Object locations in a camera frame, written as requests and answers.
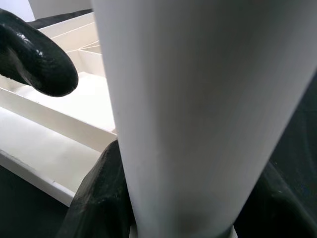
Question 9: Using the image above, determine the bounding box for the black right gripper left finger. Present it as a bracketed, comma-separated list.
[55, 140, 135, 238]

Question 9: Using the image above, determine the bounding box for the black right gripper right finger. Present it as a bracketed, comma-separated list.
[234, 161, 317, 238]

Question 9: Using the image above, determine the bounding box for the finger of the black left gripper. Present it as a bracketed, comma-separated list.
[0, 8, 79, 98]

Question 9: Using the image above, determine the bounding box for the white plastic children table top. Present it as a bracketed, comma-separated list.
[0, 12, 118, 208]

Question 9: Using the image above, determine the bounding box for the white plastic table leg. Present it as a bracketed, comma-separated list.
[91, 0, 317, 238]

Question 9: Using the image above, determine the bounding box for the black table cloth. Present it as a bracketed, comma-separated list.
[0, 8, 317, 238]

